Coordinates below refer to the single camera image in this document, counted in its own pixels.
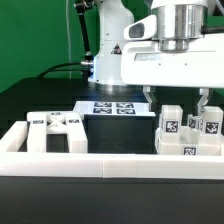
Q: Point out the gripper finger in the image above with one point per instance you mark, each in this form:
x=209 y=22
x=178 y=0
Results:
x=150 y=97
x=204 y=98

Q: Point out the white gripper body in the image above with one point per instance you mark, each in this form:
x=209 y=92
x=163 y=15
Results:
x=201 y=66

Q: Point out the white chair seat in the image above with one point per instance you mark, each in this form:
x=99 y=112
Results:
x=188 y=142

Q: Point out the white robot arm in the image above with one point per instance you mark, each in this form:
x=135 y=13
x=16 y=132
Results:
x=171 y=47

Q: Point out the white tagged cube right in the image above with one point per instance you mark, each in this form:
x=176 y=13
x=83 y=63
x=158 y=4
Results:
x=194 y=122

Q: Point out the white U-shaped obstacle fence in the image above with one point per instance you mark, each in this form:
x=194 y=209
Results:
x=13 y=162

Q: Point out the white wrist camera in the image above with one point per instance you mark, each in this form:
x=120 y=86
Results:
x=142 y=30

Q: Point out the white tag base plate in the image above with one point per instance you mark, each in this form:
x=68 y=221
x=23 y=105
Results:
x=101 y=108

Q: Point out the white chair back frame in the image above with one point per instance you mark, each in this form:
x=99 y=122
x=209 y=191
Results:
x=42 y=124

